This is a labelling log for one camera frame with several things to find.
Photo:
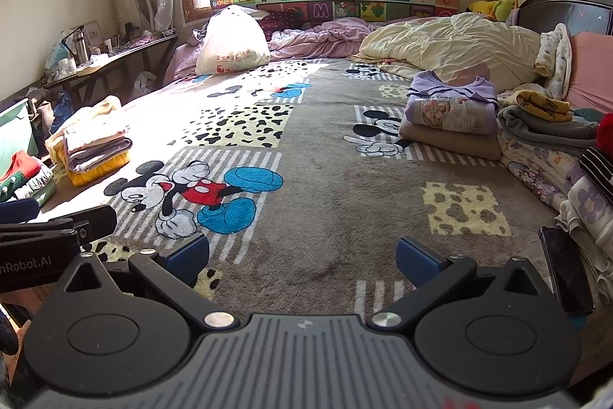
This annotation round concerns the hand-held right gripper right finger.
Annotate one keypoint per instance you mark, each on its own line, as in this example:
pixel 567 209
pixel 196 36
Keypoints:
pixel 416 263

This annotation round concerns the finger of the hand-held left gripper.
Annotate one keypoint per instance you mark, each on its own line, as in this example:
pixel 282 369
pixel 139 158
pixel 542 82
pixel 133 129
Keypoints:
pixel 19 210
pixel 96 222

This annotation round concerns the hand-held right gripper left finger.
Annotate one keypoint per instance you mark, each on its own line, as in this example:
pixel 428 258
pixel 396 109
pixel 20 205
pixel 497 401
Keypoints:
pixel 189 258

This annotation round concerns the green folded garment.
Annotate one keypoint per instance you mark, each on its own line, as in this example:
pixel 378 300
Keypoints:
pixel 12 188

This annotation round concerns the red folded garment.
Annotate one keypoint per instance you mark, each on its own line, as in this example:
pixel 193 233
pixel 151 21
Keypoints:
pixel 19 167

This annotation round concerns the yellow knit folded garment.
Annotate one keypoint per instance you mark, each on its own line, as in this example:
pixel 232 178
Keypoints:
pixel 96 173

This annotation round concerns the grey lavender folded garment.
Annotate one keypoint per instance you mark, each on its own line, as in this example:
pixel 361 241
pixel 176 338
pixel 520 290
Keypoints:
pixel 103 155

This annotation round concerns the green storage box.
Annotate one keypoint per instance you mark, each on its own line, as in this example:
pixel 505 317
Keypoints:
pixel 17 136

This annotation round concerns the pale pink folded garment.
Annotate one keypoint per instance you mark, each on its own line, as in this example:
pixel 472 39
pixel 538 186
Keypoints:
pixel 96 140

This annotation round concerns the cartoon mouse printed blanket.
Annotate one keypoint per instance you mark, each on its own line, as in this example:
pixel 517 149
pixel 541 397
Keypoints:
pixel 335 198

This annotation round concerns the cream fuzzy folded garment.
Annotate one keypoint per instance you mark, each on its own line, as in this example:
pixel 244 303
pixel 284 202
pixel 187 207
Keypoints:
pixel 96 112

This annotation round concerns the purple cartoon print cloth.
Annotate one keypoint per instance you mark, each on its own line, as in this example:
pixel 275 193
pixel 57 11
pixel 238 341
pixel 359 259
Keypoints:
pixel 539 184

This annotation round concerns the small white plastic bag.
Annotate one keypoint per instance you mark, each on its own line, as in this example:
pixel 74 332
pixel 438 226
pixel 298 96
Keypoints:
pixel 144 83

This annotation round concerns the black smartphone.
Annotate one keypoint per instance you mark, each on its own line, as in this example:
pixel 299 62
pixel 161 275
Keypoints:
pixel 565 270

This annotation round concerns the folded garment with flower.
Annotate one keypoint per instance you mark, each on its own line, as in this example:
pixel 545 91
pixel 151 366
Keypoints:
pixel 445 116

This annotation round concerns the steel thermos flask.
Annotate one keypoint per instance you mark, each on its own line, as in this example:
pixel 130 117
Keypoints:
pixel 80 47

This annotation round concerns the dark side desk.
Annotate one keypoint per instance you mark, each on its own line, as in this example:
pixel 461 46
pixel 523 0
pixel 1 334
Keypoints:
pixel 134 49

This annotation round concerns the purple folded shirt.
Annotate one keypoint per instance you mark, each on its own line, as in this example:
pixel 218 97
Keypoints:
pixel 445 88

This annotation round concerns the grey-blue folded garment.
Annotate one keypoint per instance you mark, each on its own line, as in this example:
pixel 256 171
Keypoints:
pixel 541 128

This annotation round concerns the white garment purple flowers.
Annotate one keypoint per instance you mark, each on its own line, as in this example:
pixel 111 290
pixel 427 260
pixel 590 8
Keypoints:
pixel 591 207

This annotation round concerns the yellow printed garment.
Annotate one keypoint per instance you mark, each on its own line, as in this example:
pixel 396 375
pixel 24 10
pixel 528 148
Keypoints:
pixel 536 104

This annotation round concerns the black striped garment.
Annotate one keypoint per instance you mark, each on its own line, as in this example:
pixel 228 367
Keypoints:
pixel 598 167

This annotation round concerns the cream quilt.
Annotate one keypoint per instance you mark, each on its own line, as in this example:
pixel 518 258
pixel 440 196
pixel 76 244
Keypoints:
pixel 455 40

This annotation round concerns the lilac duvet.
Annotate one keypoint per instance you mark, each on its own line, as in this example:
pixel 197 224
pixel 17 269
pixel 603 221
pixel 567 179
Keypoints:
pixel 311 40

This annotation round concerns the white floral baby blanket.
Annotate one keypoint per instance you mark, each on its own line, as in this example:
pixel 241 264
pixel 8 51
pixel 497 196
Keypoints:
pixel 555 54

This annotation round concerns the pink pillow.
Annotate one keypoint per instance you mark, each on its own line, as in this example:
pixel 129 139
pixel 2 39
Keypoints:
pixel 594 73

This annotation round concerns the yellow plush toy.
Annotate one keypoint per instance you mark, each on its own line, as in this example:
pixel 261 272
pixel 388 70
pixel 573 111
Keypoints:
pixel 481 7

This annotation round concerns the colourful alphabet play mat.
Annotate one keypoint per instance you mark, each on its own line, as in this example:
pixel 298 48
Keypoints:
pixel 335 9

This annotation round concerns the green plush toy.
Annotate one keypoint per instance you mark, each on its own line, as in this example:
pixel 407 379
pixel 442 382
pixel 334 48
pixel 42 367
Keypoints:
pixel 504 9

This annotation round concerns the dark wooden headboard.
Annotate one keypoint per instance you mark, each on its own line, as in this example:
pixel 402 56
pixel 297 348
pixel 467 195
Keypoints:
pixel 565 9

